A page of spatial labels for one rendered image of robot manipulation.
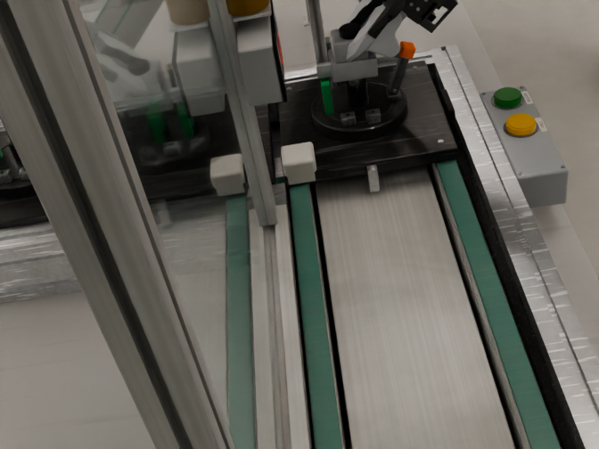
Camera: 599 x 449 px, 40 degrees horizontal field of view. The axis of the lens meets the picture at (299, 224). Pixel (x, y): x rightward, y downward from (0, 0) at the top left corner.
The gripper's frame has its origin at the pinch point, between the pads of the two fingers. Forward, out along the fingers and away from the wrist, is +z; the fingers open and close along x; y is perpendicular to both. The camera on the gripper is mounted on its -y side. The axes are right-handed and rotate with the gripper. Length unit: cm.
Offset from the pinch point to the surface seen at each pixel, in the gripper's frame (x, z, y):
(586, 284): -30.1, -1.1, 33.9
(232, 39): -20.6, -0.4, -19.3
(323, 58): 19.6, 11.6, 7.0
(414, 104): 0.1, 2.4, 14.7
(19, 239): -15, 44, -25
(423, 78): 6.6, 0.5, 16.6
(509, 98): -2.6, -7.1, 24.0
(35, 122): -78, -19, -40
